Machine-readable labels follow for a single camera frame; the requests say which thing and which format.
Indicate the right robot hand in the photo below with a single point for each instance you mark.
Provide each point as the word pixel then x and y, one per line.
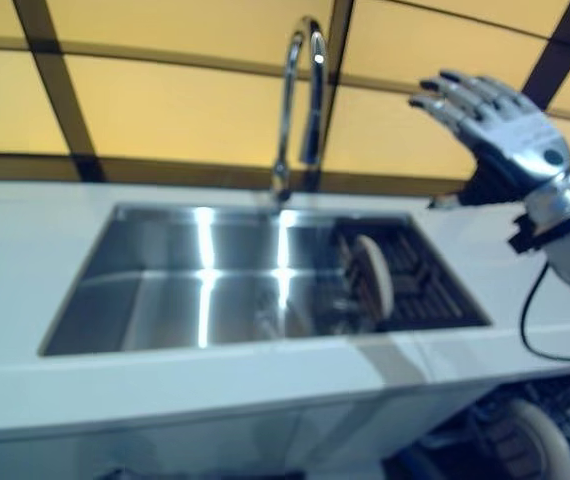
pixel 510 140

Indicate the beige ceramic plate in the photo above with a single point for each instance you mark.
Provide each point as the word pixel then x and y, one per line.
pixel 547 440
pixel 377 280

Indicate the black dish drying rack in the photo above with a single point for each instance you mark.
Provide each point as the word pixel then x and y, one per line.
pixel 425 285

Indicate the chrome gooseneck faucet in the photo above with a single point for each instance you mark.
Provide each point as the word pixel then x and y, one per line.
pixel 317 100

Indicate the white cabinet door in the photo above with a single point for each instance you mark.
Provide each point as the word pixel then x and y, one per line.
pixel 365 425
pixel 190 440

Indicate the stainless steel sink basin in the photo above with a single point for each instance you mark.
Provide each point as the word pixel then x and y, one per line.
pixel 190 280

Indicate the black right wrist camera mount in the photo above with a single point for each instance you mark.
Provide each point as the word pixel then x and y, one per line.
pixel 527 232

